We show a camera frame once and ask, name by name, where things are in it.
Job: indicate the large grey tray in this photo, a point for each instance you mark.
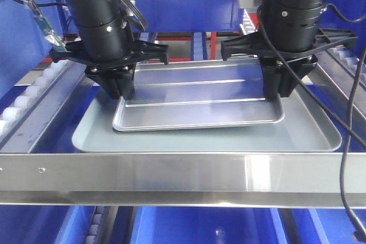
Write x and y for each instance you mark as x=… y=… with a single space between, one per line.
x=304 y=128

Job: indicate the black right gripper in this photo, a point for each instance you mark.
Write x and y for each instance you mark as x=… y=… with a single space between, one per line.
x=277 y=80

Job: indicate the shelf divider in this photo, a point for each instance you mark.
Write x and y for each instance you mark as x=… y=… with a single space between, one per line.
x=56 y=106
x=335 y=85

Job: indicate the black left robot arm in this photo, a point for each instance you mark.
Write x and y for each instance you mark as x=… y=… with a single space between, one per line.
x=93 y=13

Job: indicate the silver ribbed metal tray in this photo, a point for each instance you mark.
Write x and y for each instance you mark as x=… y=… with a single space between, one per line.
x=196 y=95

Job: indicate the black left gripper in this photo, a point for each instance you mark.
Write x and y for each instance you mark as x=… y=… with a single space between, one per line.
x=114 y=73

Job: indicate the blue bin shelf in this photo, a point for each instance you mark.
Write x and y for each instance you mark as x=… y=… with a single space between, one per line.
x=22 y=43
x=351 y=9

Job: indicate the green circuit board strip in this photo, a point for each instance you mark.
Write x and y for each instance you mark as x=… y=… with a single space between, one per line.
x=49 y=33

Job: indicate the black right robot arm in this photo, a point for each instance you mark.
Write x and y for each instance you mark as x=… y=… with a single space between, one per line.
x=290 y=32

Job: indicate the shelf roller track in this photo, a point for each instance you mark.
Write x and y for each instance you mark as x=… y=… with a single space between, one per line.
x=245 y=23
x=198 y=46

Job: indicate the red metal floor frame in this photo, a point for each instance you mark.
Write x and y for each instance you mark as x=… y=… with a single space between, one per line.
x=183 y=38

